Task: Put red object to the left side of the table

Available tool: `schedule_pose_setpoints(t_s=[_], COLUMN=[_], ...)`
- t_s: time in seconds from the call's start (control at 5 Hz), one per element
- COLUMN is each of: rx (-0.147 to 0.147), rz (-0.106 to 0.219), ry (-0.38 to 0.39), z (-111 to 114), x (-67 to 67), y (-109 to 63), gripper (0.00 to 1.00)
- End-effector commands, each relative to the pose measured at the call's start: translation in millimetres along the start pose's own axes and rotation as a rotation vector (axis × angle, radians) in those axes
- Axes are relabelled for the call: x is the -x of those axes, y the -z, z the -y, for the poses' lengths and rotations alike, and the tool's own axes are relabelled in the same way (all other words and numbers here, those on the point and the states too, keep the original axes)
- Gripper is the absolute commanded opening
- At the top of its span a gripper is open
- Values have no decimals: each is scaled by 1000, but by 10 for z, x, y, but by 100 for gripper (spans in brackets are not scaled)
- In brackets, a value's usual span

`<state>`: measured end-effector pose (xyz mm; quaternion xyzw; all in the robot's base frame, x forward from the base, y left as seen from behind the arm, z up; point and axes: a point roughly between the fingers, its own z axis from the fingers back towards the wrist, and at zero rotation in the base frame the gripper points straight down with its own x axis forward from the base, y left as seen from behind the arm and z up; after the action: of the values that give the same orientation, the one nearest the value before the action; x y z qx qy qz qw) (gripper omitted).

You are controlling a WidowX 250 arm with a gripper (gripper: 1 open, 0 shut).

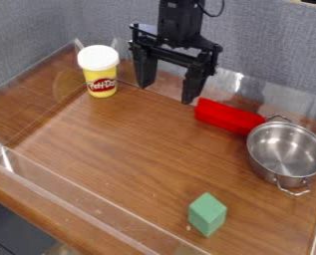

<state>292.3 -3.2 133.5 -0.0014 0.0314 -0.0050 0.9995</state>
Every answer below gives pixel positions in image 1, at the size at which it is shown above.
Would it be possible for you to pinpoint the yellow Play-Doh can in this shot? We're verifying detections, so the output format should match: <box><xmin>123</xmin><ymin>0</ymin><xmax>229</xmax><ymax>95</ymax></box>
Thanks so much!
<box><xmin>78</xmin><ymin>45</ymin><xmax>119</xmax><ymax>98</ymax></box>

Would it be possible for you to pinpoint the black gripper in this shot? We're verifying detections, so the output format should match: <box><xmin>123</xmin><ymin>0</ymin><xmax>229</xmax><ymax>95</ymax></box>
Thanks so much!
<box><xmin>130</xmin><ymin>0</ymin><xmax>222</xmax><ymax>105</ymax></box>

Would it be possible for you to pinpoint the green foam cube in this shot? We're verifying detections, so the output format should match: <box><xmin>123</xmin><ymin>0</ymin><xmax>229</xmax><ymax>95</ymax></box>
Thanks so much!
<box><xmin>188</xmin><ymin>192</ymin><xmax>226</xmax><ymax>237</ymax></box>

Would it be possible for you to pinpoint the red rectangular block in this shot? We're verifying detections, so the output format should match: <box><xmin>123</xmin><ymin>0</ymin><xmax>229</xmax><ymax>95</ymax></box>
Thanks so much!
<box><xmin>194</xmin><ymin>98</ymin><xmax>265</xmax><ymax>135</ymax></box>

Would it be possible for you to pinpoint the clear acrylic table barrier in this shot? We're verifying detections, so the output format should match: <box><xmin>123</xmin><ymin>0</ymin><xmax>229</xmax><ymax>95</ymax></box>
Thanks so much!
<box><xmin>0</xmin><ymin>41</ymin><xmax>316</xmax><ymax>255</ymax></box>

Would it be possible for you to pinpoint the black cable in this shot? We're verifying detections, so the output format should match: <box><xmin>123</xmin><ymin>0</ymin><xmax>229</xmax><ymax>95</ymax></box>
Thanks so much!
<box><xmin>194</xmin><ymin>0</ymin><xmax>225</xmax><ymax>18</ymax></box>

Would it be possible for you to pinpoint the stainless steel pot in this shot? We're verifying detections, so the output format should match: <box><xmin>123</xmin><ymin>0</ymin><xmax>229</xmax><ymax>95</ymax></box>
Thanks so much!
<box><xmin>246</xmin><ymin>114</ymin><xmax>316</xmax><ymax>196</ymax></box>

